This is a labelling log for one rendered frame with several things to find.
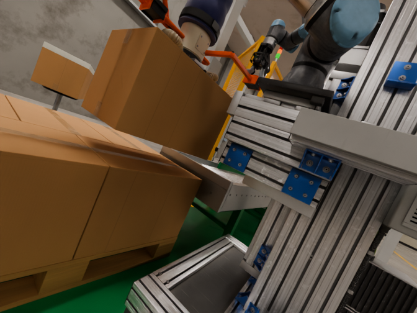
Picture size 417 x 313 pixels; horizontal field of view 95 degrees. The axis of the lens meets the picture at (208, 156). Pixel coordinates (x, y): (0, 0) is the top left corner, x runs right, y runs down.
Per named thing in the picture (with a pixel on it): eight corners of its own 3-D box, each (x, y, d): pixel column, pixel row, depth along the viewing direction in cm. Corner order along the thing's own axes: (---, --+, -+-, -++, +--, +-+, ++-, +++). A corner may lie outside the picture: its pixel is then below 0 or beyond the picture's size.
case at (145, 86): (169, 140, 142) (191, 89, 140) (207, 160, 118) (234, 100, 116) (80, 106, 94) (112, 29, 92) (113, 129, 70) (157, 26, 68)
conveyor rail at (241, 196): (288, 202, 311) (294, 192, 310) (292, 204, 308) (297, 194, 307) (214, 207, 123) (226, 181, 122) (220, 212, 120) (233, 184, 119)
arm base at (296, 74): (319, 111, 69) (331, 86, 68) (320, 93, 56) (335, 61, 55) (278, 101, 77) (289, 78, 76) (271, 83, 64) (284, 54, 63)
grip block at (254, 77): (247, 89, 118) (251, 81, 117) (259, 90, 112) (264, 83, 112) (241, 81, 111) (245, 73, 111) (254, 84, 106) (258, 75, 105)
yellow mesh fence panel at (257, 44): (179, 182, 306) (233, 58, 291) (184, 184, 308) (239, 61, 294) (185, 205, 222) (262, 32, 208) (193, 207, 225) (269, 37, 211)
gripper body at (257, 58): (248, 61, 108) (258, 41, 107) (254, 70, 114) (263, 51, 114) (260, 63, 103) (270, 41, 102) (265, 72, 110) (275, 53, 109)
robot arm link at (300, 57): (316, 84, 71) (333, 49, 70) (338, 69, 58) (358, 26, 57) (286, 71, 72) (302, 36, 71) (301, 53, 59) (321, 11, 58)
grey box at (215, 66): (210, 86, 255) (219, 64, 253) (213, 86, 252) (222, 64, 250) (201, 77, 239) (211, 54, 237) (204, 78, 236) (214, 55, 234)
